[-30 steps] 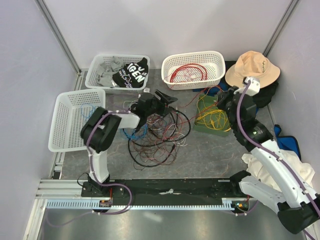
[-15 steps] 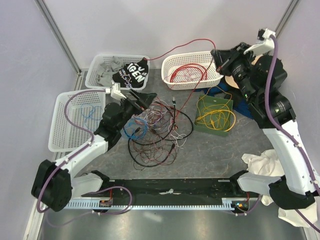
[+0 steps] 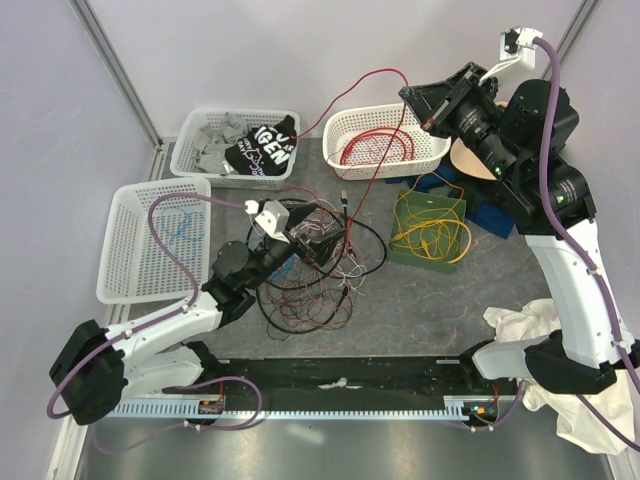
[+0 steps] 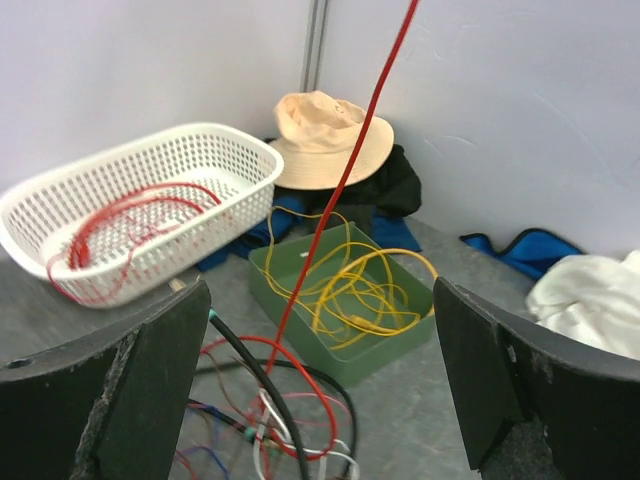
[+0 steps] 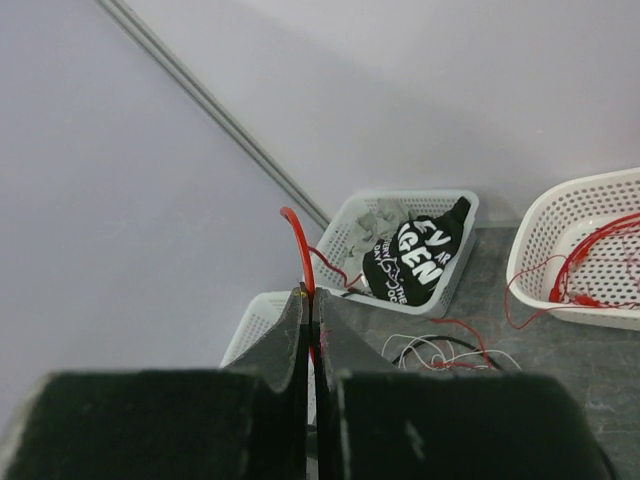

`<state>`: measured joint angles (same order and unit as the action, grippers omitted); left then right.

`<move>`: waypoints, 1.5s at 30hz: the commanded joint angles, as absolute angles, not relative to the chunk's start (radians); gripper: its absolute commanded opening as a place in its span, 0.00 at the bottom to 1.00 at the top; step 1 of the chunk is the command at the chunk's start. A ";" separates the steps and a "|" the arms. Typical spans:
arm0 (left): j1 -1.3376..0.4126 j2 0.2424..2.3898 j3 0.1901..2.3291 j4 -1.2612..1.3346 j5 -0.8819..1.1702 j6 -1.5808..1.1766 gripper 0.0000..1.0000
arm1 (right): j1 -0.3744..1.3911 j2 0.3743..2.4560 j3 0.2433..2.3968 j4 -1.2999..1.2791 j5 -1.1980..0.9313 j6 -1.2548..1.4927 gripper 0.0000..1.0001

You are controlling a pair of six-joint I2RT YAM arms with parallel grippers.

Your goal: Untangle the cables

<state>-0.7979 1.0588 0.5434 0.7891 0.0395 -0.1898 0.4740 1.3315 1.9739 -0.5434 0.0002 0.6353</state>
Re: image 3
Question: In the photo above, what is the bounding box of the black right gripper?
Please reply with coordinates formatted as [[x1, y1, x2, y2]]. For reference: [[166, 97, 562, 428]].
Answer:
[[403, 60, 523, 182]]

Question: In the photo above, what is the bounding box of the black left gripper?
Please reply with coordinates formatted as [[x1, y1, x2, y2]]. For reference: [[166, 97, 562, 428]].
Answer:
[[246, 202, 346, 290]]

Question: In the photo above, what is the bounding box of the red wire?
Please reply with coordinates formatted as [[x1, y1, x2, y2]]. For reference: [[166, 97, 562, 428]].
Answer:
[[264, 68, 411, 321]]

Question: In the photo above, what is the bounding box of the yellow ethernet cable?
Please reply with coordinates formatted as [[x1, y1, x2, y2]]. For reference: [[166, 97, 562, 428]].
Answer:
[[389, 218, 474, 265]]

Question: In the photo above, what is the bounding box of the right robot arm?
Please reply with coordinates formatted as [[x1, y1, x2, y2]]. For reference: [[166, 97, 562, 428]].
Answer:
[[399, 63, 639, 395]]

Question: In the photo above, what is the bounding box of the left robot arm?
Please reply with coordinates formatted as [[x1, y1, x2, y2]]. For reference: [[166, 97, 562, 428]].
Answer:
[[47, 200, 348, 426]]

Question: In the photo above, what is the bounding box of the white oval perforated basket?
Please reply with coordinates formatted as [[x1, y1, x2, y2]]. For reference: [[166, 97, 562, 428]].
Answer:
[[323, 104, 451, 180]]

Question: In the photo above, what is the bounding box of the beige bucket hat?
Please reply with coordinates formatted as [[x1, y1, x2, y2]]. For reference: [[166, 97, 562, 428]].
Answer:
[[450, 100, 514, 181]]

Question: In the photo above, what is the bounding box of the black printed t-shirt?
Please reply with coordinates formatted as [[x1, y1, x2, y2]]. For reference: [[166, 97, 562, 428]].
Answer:
[[226, 115, 297, 177]]

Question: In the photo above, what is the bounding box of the black garment under hat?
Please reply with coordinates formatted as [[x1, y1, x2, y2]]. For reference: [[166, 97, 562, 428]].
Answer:
[[448, 177, 496, 210]]

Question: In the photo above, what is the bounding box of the green rectangular tray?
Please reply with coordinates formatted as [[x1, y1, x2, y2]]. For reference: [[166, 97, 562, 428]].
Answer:
[[388, 189, 472, 274]]

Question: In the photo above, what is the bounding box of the grey cloth in basket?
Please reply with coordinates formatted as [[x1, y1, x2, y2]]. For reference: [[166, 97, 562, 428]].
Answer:
[[192, 113, 249, 175]]

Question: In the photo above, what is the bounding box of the white rectangular basket back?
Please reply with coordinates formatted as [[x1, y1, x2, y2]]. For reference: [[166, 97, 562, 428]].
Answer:
[[170, 107, 300, 190]]

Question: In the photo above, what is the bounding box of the white rectangular basket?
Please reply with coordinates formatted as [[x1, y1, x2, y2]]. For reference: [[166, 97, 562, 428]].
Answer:
[[96, 177, 211, 305], [170, 107, 300, 190]]

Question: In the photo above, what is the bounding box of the white rectangular basket left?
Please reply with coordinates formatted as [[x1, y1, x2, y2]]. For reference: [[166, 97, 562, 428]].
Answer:
[[96, 177, 211, 305]]

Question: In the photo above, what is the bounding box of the white cloth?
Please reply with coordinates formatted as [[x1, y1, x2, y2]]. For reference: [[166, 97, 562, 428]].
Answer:
[[483, 299, 635, 455]]

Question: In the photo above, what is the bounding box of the white wire in pile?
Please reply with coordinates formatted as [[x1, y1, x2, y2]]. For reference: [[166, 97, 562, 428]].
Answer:
[[289, 199, 371, 296]]

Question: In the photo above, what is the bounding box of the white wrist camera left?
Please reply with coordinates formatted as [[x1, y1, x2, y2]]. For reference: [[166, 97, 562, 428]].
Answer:
[[244, 200, 289, 243]]

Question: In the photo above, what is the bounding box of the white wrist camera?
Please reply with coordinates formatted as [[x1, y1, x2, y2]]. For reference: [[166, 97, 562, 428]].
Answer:
[[244, 200, 289, 243], [479, 27, 543, 85]]

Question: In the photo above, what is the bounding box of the red cable in basket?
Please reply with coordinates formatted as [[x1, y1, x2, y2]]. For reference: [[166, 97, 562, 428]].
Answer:
[[339, 126, 416, 166]]

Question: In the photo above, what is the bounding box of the brown wire in pile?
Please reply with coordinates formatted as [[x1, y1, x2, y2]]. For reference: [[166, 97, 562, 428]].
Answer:
[[257, 259, 361, 341]]

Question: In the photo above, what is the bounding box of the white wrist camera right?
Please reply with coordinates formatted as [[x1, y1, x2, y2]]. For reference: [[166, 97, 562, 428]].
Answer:
[[479, 27, 543, 85]]

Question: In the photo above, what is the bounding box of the blue cable in basket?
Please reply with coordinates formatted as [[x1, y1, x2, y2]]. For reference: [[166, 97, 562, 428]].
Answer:
[[160, 205, 207, 264]]

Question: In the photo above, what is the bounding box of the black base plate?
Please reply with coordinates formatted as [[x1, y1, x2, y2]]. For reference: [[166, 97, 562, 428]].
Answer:
[[162, 355, 519, 414]]

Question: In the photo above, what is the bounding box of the aluminium corner post right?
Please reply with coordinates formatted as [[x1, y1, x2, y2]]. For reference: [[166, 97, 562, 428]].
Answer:
[[556, 0, 602, 62]]

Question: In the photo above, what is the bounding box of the aluminium corner post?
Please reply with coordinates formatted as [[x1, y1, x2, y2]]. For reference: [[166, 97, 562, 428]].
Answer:
[[69, 0, 163, 148], [556, 0, 602, 62]]

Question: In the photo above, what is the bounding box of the slotted cable duct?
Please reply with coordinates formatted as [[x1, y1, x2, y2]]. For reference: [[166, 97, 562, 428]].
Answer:
[[108, 391, 490, 421]]

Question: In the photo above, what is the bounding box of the aluminium corner post left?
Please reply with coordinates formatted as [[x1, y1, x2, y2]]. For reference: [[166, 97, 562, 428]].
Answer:
[[69, 0, 163, 148]]

